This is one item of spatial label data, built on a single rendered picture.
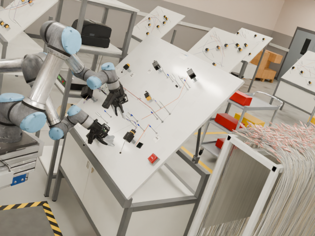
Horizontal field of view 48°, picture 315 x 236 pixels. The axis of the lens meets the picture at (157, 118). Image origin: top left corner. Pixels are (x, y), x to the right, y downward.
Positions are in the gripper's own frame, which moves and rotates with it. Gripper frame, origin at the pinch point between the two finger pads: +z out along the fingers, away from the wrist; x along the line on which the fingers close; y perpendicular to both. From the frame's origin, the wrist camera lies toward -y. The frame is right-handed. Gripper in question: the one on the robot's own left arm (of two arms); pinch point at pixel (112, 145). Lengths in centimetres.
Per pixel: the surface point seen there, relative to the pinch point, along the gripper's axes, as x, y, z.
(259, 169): 1, 58, 76
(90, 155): 16.9, -32.4, 3.8
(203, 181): 5, 21, 65
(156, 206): -17.4, -2.8, 45.7
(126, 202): -27.8, -5.1, 23.4
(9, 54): 256, -187, -86
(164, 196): -6, -1, 51
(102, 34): 111, 0, -38
